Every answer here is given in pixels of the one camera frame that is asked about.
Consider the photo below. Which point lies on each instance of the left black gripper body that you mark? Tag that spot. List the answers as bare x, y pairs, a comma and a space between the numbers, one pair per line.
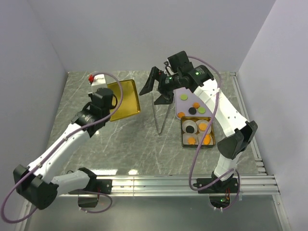
91, 95

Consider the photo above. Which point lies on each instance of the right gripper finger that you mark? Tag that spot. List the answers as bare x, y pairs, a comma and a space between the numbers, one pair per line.
153, 76
162, 100

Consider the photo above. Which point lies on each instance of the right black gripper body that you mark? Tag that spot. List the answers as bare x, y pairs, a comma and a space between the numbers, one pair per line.
168, 83

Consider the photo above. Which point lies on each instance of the metal tongs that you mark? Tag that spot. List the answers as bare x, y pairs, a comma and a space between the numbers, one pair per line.
160, 116

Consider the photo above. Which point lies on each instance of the lavender plastic tray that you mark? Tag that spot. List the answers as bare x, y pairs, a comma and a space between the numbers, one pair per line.
183, 106

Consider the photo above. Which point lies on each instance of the gold tin lid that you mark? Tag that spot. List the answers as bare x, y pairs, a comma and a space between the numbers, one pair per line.
130, 105

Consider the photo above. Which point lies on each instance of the black sandwich cookie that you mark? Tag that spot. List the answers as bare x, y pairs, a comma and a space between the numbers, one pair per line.
190, 129
192, 111

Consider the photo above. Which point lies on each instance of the gold cookie tin base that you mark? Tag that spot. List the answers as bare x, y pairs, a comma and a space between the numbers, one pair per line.
210, 131

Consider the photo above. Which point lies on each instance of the orange round dotted cookie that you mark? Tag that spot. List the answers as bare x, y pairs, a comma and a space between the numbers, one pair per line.
202, 127

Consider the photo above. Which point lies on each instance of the orange pumpkin cookie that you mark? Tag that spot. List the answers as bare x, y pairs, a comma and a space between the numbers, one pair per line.
207, 140

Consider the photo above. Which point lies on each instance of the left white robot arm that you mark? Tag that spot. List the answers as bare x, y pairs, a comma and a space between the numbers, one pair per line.
38, 182

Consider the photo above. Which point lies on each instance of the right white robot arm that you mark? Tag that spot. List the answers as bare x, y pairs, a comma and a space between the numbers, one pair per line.
205, 82

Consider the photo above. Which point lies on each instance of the green round cookie left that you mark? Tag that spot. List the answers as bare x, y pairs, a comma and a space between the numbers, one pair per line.
184, 97

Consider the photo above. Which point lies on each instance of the green round cookie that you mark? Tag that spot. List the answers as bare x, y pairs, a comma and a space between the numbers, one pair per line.
184, 97
201, 110

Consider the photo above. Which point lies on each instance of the orange chocolate chip cookie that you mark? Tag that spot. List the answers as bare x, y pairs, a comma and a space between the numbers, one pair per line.
181, 114

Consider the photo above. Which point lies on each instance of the black sandwich cookie on tray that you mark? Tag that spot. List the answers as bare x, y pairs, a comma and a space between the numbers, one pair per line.
192, 111

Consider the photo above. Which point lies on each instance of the orange swirl cookie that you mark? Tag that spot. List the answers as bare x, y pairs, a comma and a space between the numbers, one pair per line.
196, 105

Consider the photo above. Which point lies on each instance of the green round cookie right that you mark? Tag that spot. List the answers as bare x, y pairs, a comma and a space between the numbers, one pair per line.
201, 110

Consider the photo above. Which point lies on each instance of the white paper cup back-right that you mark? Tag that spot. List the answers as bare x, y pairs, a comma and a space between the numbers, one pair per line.
201, 121

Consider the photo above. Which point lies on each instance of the white paper cup front-left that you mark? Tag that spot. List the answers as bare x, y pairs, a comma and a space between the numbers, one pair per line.
185, 137

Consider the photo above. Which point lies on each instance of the white paper cup front-right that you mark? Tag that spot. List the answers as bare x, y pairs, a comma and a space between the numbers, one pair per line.
200, 135

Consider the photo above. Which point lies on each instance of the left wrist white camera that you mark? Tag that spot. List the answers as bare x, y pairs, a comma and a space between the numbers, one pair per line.
97, 82

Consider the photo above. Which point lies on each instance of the aluminium rail frame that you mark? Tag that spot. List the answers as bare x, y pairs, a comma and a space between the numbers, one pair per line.
150, 185

